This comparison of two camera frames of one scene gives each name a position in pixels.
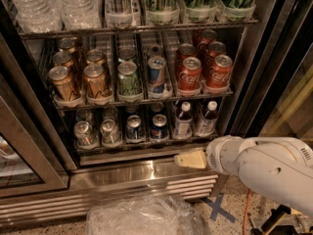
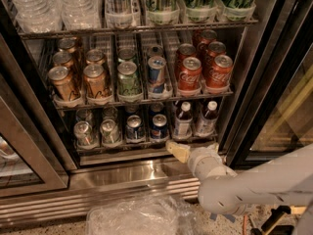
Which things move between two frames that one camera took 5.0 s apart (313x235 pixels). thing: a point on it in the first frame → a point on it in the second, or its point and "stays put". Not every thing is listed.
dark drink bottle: x=183 y=126 stays put
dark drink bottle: x=206 y=124 stays put
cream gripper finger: x=196 y=159 → x=180 y=151
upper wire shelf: x=67 y=32 stays put
